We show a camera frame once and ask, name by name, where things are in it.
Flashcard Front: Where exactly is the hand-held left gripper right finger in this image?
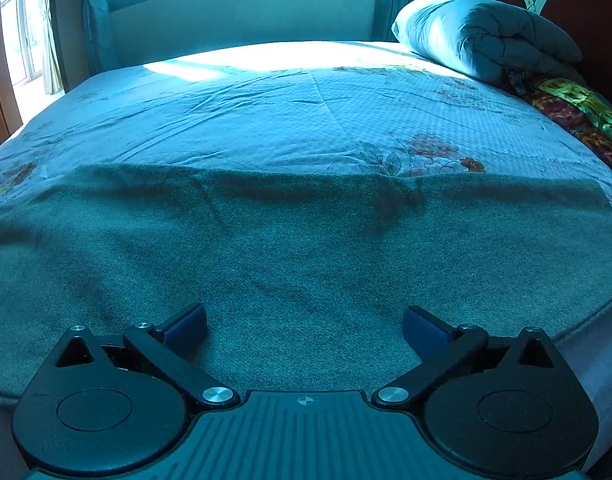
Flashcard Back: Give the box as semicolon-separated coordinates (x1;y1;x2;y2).
371;305;562;408

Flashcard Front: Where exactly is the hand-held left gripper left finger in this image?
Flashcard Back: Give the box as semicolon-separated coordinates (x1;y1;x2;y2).
53;302;242;408

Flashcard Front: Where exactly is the grey-green towel blanket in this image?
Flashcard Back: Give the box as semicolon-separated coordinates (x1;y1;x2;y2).
0;162;612;397

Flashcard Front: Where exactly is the bed with floral sheet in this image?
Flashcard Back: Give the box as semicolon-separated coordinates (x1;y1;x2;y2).
0;40;612;480

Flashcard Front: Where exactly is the colourful patterned pillow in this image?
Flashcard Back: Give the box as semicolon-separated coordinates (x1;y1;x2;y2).
506;69;612;181

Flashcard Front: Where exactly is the brown wooden door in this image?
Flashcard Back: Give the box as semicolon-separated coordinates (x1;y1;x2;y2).
0;20;24;157

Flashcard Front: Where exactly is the folded grey quilt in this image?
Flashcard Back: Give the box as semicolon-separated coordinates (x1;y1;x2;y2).
391;0;584;86

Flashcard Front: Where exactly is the white sheer curtain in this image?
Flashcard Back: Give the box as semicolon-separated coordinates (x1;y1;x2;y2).
33;0;66;96

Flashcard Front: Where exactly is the red and white headboard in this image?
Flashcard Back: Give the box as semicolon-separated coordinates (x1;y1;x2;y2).
483;0;612;111

